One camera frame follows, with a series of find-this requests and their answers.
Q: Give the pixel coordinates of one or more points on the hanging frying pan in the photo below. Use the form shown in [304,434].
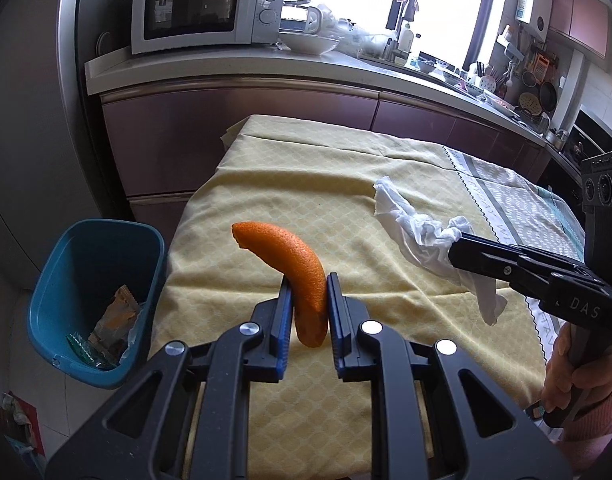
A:
[548,97]

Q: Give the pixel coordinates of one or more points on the green snack wrapper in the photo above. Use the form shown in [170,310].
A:
[88,352]

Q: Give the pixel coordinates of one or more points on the orange peel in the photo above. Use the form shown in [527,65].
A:
[301,270]

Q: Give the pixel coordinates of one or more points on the white soap bottle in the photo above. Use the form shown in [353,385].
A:
[406,39]

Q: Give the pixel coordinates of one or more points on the hanging metal strainer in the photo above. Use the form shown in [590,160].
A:
[529,79]

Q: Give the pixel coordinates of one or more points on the person's right forearm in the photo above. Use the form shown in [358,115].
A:
[603,425]

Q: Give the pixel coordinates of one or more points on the small metal pot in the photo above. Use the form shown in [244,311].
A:
[557,137]

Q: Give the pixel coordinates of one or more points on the pile of clear plastic containers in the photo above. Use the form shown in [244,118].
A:
[356,30]

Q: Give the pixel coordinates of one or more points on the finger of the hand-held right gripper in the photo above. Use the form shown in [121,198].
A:
[496,270]
[526,256]

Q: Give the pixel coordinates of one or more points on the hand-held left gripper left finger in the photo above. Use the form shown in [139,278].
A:
[285,330]

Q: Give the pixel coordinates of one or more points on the kitchen counter with cabinets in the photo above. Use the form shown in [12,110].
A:
[235,110]

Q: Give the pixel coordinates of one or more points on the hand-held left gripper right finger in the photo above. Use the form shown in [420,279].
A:
[334,330]

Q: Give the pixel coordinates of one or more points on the large white bowl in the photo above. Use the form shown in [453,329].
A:
[308,44]

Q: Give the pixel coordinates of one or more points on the blue patterned bowl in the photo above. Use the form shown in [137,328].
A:
[426,64]

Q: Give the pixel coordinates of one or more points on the utensil holder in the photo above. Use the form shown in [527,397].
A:
[488,80]

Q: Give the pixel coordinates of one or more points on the person's right hand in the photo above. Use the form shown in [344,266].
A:
[558,385]

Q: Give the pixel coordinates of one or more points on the orange grater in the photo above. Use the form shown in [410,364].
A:
[541,66]

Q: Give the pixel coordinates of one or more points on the white tissue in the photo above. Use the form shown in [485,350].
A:
[426,235]

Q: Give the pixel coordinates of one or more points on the white microwave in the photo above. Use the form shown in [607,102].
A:
[195,10]

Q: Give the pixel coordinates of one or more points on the grey refrigerator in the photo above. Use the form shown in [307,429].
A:
[30,110]

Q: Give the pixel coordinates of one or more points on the teal plastic bin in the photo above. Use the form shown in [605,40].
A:
[75,270]

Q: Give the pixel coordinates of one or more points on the round hanging trivet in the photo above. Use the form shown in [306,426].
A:
[529,102]

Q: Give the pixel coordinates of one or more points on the copper foil snack wrapper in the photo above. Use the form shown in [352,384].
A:
[113,317]

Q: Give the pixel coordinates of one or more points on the white water heater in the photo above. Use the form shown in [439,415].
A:
[533,5]

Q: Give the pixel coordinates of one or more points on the glass kettle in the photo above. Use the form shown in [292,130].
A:
[301,15]

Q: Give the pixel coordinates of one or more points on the yellow patterned tablecloth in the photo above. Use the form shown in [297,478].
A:
[311,185]

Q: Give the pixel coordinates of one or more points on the pink wall cabinet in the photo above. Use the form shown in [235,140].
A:
[581,15]

